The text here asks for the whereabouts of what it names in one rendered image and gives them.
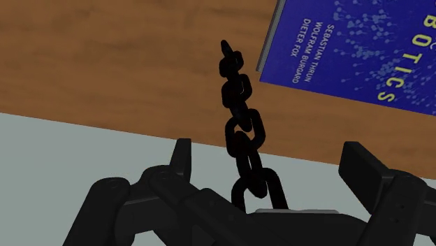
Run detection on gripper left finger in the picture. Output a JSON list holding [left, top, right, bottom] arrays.
[[62, 138, 253, 246]]

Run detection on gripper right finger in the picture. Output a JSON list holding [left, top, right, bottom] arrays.
[[337, 141, 436, 246]]

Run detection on blue book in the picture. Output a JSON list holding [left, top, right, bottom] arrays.
[[255, 0, 436, 117]]

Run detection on black chain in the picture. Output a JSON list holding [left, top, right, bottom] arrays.
[[218, 39, 289, 212]]

